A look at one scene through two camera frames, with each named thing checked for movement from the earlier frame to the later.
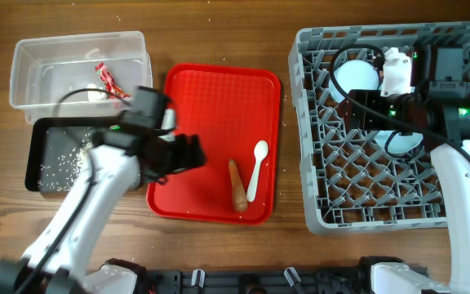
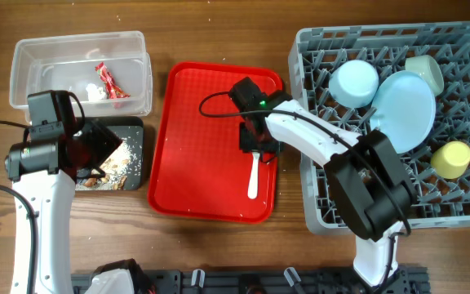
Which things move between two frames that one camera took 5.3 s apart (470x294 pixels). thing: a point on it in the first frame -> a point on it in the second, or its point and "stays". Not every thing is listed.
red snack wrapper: x=113 y=90 stays
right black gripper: x=360 y=110 -> x=257 y=146
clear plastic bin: x=82 y=76 stays
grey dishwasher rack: x=352 y=181 stays
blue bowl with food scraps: x=354 y=75 stays
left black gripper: x=179 y=152 -> x=92 y=144
